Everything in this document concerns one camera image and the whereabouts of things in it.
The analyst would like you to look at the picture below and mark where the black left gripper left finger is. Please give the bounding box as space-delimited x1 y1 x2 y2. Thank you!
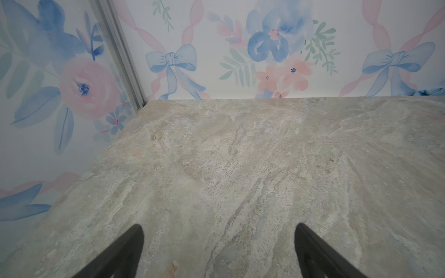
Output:
73 224 144 278

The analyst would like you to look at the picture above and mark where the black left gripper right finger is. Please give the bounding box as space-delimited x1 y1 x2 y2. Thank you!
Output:
294 222 365 278

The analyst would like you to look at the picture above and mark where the aluminium corner post left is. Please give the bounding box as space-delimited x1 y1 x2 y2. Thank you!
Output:
89 0 147 111

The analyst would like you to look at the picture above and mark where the light blue cloth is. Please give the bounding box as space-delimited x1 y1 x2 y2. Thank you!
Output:
414 83 445 96

